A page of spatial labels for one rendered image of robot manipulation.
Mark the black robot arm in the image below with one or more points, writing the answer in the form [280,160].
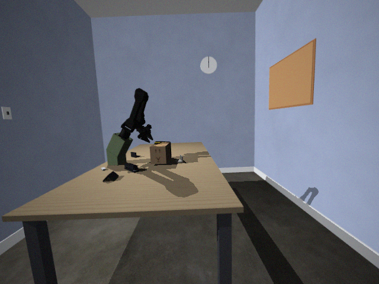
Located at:
[137,115]

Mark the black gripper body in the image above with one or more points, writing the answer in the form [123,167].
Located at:
[142,133]

